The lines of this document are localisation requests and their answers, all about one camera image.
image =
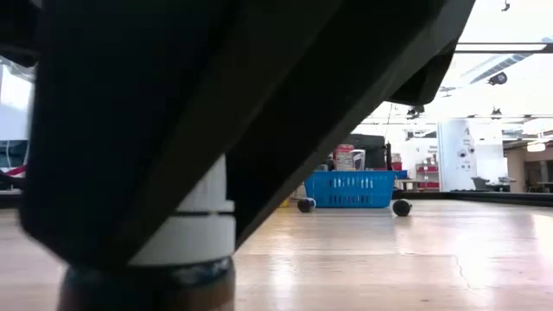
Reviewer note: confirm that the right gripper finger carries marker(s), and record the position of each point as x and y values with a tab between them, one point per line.
121	129
324	99

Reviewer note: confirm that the red cereal box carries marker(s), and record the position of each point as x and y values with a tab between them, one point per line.
344	157

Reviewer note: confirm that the small white cap dropper bottle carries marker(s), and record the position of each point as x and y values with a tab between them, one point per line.
402	208
307	205

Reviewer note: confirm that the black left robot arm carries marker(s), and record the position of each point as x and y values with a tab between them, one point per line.
17	30

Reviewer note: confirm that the black ceiling spotlight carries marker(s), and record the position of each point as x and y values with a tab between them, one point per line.
415	111
499	78

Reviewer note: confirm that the black monitor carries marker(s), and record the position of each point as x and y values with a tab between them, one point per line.
371	149

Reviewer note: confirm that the white pillar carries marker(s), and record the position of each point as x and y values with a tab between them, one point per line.
453	147

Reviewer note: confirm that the red storage shelf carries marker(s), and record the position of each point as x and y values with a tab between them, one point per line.
427	169

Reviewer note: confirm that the blue plastic basket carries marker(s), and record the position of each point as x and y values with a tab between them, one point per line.
350	190

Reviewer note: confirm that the red bar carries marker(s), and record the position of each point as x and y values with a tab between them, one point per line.
17	170

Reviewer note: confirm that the dark wall screen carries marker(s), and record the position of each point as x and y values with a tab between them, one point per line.
10	153

